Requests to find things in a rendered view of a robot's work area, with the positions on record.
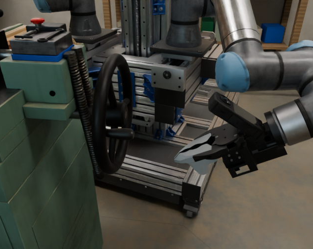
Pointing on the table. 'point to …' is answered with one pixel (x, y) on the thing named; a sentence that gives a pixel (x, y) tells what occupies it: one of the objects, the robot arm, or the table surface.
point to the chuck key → (28, 34)
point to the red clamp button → (37, 20)
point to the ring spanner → (50, 35)
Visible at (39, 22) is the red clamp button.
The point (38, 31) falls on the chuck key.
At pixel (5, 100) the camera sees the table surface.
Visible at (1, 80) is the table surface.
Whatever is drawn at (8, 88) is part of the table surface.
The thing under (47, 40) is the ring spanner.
